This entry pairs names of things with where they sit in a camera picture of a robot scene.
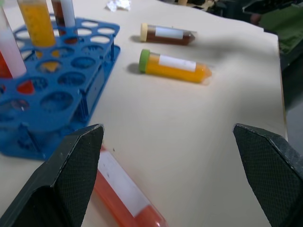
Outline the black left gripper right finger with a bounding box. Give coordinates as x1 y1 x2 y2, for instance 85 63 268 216
233 123 303 227

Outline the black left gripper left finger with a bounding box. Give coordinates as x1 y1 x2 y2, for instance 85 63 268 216
0 123 105 227

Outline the red liquid tube green cap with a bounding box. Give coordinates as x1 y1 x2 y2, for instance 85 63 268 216
0 6 34 95
93 144 169 227

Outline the orange liquid tube green cap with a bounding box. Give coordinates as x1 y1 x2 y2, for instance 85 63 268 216
139 49 213 85
18 0 60 73

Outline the brown liquid tube cream cap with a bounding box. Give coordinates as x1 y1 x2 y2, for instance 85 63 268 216
140 23 197 46
51 0 78 45

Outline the blue test tube rack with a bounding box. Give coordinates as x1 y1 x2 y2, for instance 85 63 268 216
0 17 121 161

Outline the crumpled white paper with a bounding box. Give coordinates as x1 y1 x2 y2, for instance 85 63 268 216
105 0 132 12

